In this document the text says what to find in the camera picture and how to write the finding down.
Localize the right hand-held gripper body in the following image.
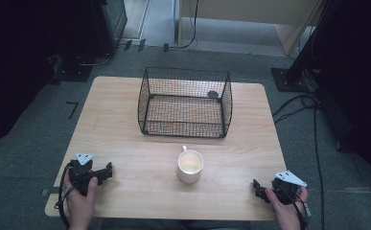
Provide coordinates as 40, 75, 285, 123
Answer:
270, 170, 309, 206

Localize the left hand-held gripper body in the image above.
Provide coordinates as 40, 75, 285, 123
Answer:
67, 151, 99, 196

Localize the person's right hand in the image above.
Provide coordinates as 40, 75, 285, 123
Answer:
264, 186, 310, 228

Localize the person's left hand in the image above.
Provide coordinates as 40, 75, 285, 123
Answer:
62, 175, 99, 224

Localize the grey tape strip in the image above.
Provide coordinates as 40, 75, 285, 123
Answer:
40, 187, 61, 197

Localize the black angled floor tape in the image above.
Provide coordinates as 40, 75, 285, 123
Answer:
65, 101, 80, 121

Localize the white cup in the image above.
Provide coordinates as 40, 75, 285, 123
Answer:
175, 145, 205, 185

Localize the yellow floor tape line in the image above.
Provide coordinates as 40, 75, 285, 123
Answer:
341, 185, 371, 194

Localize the dark curtain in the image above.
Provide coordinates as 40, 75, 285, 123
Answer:
0, 0, 93, 151
313, 0, 371, 196

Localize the black metal stand with base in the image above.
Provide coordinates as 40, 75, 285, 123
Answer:
270, 0, 337, 94

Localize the dark equipment case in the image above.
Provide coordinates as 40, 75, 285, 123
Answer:
88, 0, 128, 58

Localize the light wooden cabinet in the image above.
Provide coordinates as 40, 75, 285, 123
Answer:
176, 0, 323, 58

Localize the right hand-held gripper cable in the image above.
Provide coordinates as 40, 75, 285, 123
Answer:
282, 190, 309, 230

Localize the hand-held gripper cable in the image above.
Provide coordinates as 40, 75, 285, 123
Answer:
54, 160, 76, 230
282, 190, 309, 230

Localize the left hand-held gripper cable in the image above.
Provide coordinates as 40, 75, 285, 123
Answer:
54, 160, 76, 230

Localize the long black floor cable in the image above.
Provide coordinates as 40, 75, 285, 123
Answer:
271, 91, 326, 230

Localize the black wire mesh basket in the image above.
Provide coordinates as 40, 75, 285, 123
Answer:
137, 66, 234, 139

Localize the black flat base plate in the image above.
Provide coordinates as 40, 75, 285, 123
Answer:
49, 57, 94, 83

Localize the black cable by case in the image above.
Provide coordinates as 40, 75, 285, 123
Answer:
77, 44, 127, 67

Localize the black cable at cabinet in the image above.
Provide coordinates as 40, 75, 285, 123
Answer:
166, 0, 200, 51

